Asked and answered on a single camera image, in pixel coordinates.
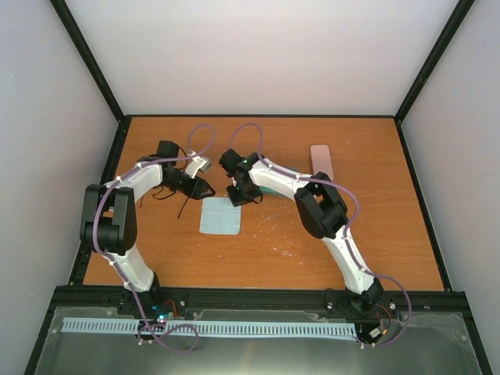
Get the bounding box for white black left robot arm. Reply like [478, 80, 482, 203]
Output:
[80, 141, 215, 315]

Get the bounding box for black aluminium frame rail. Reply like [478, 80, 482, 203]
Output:
[47, 285, 472, 322]

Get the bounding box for blue grey glasses case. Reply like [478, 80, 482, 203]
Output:
[259, 167, 302, 199]

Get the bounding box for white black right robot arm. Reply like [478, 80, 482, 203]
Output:
[219, 148, 384, 314]

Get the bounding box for light blue cleaning cloth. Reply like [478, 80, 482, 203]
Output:
[199, 198, 241, 235]

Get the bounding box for light blue slotted cable duct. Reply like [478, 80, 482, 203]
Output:
[60, 317, 357, 341]

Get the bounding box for pink glasses case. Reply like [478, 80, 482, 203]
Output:
[309, 145, 334, 180]

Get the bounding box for black sunglasses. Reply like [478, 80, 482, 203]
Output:
[152, 187, 192, 219]

